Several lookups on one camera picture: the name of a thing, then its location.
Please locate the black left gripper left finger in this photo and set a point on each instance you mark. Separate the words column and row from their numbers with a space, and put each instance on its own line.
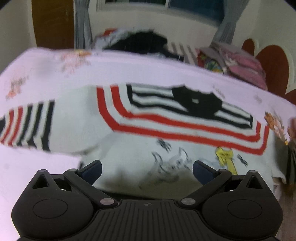
column 60, row 206

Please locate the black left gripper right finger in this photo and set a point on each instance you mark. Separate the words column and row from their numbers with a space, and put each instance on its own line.
column 233, row 207

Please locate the white red black striped sweater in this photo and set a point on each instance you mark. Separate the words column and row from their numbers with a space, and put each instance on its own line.
column 147, row 137

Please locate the pink floral bed sheet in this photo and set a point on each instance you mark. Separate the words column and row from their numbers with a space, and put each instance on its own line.
column 41, row 74

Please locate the colourful cartoon pillow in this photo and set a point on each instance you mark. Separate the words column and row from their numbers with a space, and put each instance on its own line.
column 206, row 62

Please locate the pink grey folded bedding stack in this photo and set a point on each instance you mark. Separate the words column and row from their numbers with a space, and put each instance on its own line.
column 237, row 63

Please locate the red white scalloped headboard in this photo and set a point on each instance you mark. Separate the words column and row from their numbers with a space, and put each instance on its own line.
column 279, row 67

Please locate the grey white striped mattress sheet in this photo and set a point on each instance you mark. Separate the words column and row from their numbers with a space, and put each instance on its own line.
column 189, row 53

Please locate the grey left curtain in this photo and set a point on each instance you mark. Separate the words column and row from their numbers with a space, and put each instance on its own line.
column 82, row 28

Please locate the grey curtain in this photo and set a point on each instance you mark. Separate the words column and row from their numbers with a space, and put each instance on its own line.
column 82, row 28
column 233, row 9

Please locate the white grey patterned cloth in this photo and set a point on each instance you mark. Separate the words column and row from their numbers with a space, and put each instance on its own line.
column 108, row 38

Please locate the brown wooden door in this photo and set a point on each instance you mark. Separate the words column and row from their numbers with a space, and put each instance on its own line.
column 53, row 22

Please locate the black garment pile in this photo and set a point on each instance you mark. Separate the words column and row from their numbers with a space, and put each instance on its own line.
column 145, row 43

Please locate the white framed window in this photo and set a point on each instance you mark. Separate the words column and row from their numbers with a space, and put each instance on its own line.
column 138, row 14

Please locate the grey right curtain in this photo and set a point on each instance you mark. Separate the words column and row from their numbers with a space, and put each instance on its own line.
column 233, row 9

